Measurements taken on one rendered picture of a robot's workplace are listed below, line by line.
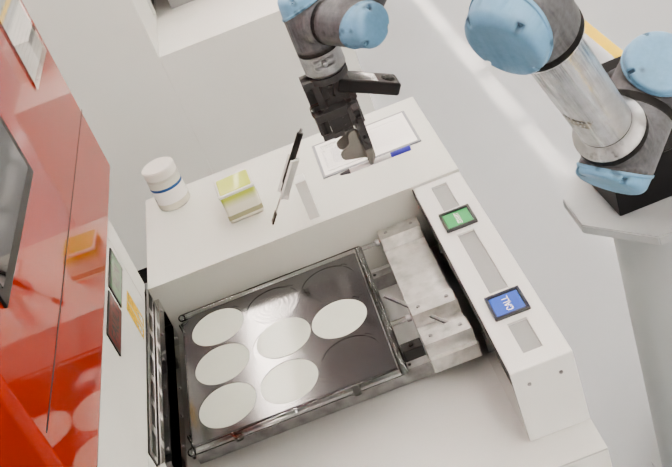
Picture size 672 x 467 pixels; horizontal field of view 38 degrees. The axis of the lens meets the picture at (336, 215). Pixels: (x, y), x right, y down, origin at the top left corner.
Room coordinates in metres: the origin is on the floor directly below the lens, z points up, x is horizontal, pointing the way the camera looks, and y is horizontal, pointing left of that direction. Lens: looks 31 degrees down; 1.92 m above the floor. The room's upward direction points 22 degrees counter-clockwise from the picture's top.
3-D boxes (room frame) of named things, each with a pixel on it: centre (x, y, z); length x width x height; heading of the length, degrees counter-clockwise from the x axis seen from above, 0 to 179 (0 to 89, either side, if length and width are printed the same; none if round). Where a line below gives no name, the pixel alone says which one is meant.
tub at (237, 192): (1.70, 0.16, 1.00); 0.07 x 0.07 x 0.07; 3
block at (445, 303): (1.28, -0.10, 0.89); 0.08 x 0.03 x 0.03; 89
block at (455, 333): (1.20, -0.09, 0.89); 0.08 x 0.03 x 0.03; 89
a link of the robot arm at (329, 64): (1.57, -0.08, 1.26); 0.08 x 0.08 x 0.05
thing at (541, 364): (1.27, -0.19, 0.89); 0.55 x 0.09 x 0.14; 179
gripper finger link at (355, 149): (1.56, -0.08, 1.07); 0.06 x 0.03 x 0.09; 89
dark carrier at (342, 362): (1.35, 0.17, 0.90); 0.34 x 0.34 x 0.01; 89
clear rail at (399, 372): (1.16, 0.17, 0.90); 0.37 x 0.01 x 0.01; 89
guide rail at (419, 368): (1.22, 0.11, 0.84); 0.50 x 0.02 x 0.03; 89
